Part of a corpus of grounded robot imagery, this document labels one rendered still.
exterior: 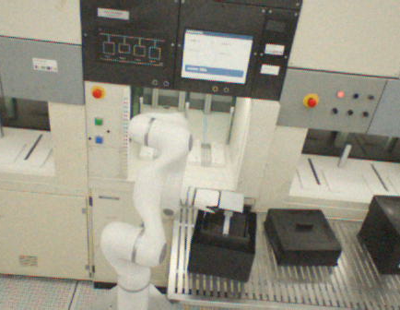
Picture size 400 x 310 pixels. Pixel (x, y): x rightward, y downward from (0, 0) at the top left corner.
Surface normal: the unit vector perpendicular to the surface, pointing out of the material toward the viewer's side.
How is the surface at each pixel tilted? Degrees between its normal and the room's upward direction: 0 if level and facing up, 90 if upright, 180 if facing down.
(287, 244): 0
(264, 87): 90
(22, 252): 90
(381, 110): 90
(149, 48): 90
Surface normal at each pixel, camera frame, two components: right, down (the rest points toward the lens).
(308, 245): 0.11, -0.83
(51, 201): -0.01, 0.55
